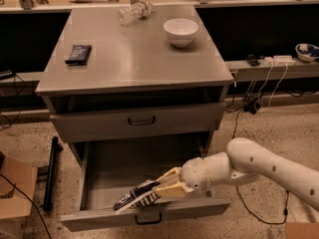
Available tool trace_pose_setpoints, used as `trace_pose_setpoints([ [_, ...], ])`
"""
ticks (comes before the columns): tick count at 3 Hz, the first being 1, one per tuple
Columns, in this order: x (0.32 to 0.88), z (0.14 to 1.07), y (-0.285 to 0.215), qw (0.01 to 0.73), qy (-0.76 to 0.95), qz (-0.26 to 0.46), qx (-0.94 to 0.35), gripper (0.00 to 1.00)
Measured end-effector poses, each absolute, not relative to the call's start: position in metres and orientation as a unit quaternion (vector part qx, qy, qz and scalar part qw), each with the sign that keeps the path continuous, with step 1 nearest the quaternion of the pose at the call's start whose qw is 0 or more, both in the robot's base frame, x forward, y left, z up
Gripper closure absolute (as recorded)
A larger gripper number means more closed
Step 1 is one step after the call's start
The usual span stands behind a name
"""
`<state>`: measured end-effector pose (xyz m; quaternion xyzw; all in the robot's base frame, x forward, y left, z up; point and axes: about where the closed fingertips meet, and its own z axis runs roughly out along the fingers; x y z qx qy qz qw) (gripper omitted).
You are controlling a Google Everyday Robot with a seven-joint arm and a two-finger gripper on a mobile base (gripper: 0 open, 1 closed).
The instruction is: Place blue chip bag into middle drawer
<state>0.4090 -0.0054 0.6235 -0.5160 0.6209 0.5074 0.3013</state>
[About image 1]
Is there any black remote on ledge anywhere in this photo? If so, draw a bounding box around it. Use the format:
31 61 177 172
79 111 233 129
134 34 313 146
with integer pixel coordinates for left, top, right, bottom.
245 55 260 67

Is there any black floor cable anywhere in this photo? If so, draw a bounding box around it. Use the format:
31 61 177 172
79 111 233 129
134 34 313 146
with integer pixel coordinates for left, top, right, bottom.
230 108 291 226

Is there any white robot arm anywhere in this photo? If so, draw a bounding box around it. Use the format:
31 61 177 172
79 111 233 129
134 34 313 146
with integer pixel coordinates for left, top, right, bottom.
154 137 319 210

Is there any grey upper drawer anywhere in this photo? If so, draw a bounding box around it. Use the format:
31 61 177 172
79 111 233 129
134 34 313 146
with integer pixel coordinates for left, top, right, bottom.
51 103 224 142

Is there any small black snack packet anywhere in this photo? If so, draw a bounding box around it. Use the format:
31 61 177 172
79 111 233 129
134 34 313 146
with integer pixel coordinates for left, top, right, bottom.
65 45 92 66

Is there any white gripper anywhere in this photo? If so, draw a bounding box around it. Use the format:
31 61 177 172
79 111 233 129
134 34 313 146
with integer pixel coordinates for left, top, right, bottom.
153 157 212 198

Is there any white ceramic bowl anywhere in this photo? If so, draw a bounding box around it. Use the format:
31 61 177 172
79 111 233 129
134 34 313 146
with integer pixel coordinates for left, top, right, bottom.
163 18 199 48

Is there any blue chip bag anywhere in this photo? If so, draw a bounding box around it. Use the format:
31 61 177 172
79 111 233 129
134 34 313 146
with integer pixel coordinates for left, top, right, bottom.
113 180 160 214

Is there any black power adapter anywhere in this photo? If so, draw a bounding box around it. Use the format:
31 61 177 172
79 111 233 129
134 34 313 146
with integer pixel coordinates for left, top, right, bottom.
244 101 260 115

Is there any white power strip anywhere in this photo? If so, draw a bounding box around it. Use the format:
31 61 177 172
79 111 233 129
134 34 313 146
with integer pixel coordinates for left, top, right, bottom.
264 55 296 66

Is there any grey drawer cabinet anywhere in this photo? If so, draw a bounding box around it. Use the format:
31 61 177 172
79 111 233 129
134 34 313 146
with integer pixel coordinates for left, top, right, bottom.
36 5 232 160

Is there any black metal bar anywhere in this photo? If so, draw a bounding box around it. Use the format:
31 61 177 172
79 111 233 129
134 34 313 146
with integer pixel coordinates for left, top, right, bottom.
43 136 63 211

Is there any clear plastic water bottle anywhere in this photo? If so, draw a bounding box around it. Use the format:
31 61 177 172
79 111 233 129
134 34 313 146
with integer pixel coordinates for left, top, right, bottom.
118 1 153 26

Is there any brown cardboard box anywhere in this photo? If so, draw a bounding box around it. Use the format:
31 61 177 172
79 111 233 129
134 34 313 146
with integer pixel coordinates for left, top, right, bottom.
0 152 37 239

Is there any grey open lower drawer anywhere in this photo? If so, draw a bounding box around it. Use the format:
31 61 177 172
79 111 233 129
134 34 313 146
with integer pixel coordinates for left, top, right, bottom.
61 134 230 232

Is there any black cable at box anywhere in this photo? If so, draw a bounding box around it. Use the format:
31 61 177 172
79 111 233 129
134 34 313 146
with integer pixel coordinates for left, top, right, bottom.
0 172 53 239

